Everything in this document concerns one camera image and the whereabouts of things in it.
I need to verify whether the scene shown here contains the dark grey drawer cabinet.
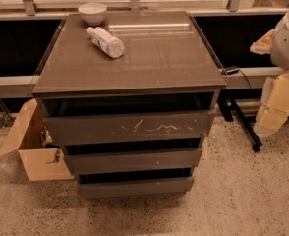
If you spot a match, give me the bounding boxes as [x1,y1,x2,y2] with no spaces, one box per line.
[33,12,226,186]

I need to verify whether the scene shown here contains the black metal stand leg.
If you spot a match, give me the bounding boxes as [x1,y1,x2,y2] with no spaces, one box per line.
[217,97,262,152]

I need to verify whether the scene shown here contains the open cardboard box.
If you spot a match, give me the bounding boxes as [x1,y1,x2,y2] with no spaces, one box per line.
[0,99,73,181]

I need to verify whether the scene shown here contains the black cable with plug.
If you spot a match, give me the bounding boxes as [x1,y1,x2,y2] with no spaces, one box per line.
[220,65,253,89]

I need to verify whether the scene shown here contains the grey drawer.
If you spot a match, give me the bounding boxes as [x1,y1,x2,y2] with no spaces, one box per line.
[44,111,214,145]
[64,148,202,175]
[78,177,194,199]

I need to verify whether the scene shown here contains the clear plastic water bottle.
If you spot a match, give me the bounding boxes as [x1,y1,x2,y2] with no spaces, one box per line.
[87,27,125,58]

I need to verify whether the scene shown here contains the grey middle drawer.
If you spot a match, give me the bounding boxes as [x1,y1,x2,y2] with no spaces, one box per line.
[64,148,202,175]

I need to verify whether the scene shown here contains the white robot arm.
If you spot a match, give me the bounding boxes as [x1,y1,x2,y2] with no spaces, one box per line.
[250,11,289,135]

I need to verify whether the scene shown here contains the grey bottom drawer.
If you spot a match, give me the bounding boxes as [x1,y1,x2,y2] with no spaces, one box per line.
[78,177,194,199]

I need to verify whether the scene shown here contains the white ceramic bowl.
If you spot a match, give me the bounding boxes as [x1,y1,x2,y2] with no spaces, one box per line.
[78,3,107,26]

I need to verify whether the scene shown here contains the grey top drawer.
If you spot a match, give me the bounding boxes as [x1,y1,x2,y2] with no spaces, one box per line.
[44,111,214,145]

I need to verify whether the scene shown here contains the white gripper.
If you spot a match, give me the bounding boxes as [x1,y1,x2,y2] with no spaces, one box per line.
[250,29,289,129]

